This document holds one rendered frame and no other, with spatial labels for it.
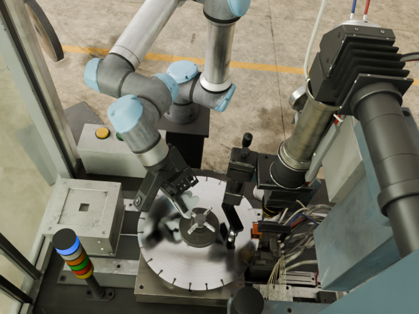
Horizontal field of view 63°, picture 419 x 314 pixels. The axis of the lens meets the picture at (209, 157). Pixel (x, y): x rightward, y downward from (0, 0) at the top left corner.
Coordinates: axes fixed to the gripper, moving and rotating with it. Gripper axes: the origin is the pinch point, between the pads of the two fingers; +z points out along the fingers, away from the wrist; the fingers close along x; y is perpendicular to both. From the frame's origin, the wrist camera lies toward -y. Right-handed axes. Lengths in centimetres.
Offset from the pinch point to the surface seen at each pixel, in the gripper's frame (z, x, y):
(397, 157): -36, -54, 10
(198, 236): 5.0, -3.8, -0.8
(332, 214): -12.8, -38.8, 14.1
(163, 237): 1.6, 1.5, -7.8
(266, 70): 67, 145, 147
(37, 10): -51, 105, 15
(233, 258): 11.6, -11.6, 2.2
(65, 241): -21.7, -7.0, -23.1
